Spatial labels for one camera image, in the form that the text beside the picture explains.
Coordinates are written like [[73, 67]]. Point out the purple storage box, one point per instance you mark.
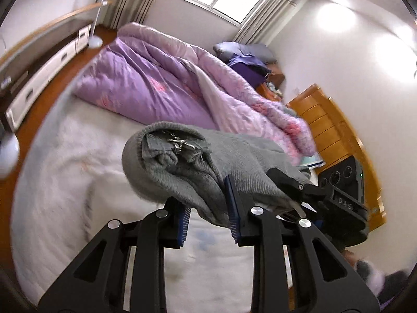
[[252, 69]]

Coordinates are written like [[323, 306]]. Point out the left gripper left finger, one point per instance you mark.
[[95, 280]]

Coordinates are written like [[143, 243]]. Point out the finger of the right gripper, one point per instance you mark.
[[289, 186]]

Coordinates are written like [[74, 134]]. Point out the dark white TV cabinet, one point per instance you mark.
[[25, 77]]

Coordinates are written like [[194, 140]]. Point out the grey zip hoodie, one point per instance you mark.
[[190, 163]]

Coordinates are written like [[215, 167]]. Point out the purple floral quilt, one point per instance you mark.
[[149, 76]]

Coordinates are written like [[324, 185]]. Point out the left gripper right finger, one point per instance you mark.
[[296, 268]]

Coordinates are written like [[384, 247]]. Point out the wooden headboard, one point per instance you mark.
[[336, 139]]

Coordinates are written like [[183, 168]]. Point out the white rail stand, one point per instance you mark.
[[95, 41]]

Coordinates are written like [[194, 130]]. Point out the white standing fan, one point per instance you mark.
[[10, 151]]

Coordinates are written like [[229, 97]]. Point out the wooden nightstand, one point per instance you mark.
[[270, 89]]

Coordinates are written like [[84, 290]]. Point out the right beige curtain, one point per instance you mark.
[[267, 20]]

